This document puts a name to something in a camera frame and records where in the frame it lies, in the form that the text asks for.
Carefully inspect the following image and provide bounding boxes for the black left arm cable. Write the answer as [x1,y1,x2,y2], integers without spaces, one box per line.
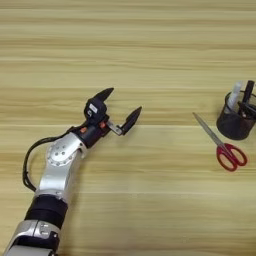
[22,127,74,193]

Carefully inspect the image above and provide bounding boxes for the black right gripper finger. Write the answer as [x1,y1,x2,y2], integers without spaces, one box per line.
[236,101,256,119]

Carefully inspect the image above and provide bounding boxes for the white marker with black cap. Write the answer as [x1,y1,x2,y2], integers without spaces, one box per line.
[226,80,244,113]

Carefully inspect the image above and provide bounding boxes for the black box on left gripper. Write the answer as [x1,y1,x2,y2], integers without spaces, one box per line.
[83,97,109,127]

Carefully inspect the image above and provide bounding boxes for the red handled scissors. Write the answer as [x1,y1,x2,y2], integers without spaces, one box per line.
[191,111,249,173]

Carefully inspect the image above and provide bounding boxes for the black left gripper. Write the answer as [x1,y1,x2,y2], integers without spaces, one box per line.
[70,87,143,150]

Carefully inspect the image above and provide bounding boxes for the black mesh pen holder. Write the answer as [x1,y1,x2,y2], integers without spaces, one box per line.
[215,90,256,141]

